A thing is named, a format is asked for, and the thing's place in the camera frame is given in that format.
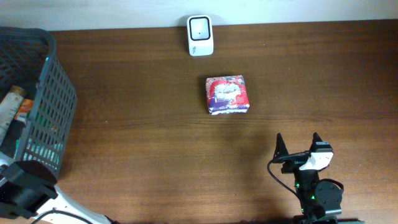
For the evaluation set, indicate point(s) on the orange tissue pack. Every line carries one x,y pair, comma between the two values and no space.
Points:
24,111

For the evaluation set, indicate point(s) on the teal wet wipes pack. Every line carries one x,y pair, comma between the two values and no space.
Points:
48,155

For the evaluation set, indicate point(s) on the grey plastic mesh basket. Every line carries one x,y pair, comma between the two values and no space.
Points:
29,60

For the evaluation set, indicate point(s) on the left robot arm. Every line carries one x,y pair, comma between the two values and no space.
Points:
30,190

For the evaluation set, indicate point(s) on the red purple tissue package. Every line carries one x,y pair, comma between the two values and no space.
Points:
226,95

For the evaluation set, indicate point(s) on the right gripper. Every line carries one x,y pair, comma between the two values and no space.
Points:
294,158

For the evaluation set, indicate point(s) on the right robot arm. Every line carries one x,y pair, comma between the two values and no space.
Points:
320,199

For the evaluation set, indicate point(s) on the white bamboo print tube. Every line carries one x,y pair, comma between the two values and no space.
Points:
9,107

